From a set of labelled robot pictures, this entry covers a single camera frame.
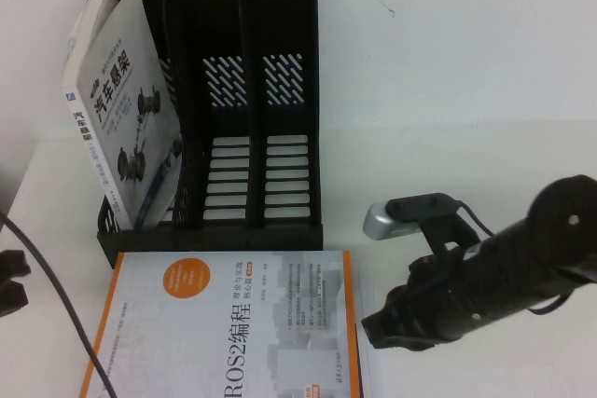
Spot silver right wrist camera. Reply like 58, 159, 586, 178
362, 191, 470, 250

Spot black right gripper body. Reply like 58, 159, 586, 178
399, 253, 487, 352

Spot grey left arm cable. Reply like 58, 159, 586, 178
0, 209, 111, 398

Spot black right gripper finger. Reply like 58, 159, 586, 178
383, 275, 412, 314
361, 308, 408, 350

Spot black camera cable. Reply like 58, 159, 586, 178
455, 200, 496, 239

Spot black plastic book stand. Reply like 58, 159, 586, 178
95, 0, 325, 269

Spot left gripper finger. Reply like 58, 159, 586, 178
0, 279, 29, 321
0, 250, 32, 283

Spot white car suspension book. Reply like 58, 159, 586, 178
60, 0, 184, 231

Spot orange-edged ROS2 book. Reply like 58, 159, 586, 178
77, 250, 352, 398

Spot white book under stack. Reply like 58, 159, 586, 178
358, 278, 380, 398

